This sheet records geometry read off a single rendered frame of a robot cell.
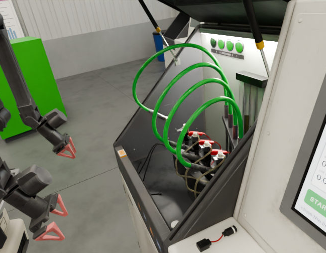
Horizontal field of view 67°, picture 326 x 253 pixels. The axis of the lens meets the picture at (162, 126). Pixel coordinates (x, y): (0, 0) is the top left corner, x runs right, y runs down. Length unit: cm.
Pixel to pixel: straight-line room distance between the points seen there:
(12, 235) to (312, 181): 112
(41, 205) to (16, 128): 339
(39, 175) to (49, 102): 342
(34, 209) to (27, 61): 331
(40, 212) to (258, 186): 61
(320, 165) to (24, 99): 100
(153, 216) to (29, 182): 39
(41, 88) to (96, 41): 363
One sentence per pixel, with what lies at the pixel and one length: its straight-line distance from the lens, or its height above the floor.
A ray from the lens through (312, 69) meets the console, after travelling 58.
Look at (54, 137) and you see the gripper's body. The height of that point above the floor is 111.
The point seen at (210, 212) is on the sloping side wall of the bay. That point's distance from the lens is 76.
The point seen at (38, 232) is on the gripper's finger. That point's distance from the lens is 83.
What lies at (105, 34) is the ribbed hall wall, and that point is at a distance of 747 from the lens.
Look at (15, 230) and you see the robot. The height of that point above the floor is 80.
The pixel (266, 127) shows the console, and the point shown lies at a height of 128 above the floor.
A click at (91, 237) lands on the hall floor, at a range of 220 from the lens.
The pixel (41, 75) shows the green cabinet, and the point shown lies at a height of 81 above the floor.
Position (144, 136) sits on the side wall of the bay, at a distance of 130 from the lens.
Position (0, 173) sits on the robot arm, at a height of 123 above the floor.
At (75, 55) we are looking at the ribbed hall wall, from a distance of 732.
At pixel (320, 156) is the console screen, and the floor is 128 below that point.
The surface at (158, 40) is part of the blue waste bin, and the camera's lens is 700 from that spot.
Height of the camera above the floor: 159
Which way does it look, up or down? 27 degrees down
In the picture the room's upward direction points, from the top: 8 degrees counter-clockwise
